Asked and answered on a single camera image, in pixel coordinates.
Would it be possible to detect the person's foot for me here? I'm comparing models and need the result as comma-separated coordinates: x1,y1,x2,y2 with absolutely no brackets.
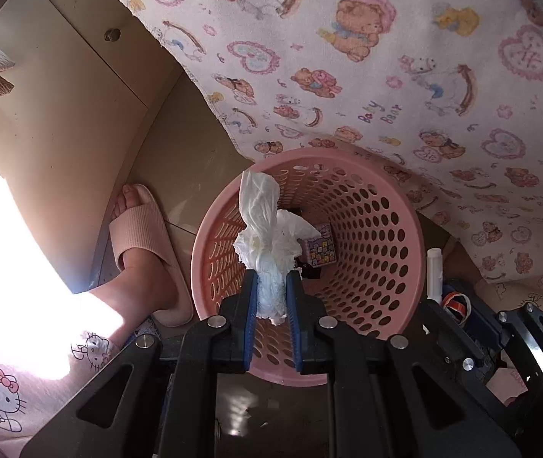
73,184,183,351

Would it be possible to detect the pink perforated plastic basket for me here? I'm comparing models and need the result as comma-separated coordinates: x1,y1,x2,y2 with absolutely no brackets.
190,147,431,387

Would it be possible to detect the small colourful patterned box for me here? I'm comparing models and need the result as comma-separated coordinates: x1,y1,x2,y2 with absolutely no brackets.
300,222,338,268

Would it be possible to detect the bear print cloth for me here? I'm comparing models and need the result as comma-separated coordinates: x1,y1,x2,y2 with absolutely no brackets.
73,0,543,283

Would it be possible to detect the small white tube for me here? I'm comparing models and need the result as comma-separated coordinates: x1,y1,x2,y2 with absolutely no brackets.
426,247,444,304

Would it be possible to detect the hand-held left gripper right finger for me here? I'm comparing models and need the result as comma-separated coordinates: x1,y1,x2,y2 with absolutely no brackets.
286,270,523,458

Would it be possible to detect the pink ribbed slipper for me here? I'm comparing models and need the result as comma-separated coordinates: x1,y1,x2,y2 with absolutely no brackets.
108,183,195,328

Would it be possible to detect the orange and white wrapper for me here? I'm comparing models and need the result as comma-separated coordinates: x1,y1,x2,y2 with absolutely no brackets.
441,286,474,328

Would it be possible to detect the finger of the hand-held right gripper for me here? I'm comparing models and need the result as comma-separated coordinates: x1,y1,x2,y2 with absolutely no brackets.
417,298,487,377
467,302,520,347

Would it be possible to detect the cream cabinet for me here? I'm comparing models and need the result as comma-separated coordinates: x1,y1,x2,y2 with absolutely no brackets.
0,0,248,297

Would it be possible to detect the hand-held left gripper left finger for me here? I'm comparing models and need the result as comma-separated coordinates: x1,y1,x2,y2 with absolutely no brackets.
19,270,260,458

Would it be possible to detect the white tissue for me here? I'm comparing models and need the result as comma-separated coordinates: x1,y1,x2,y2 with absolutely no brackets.
232,170,323,328

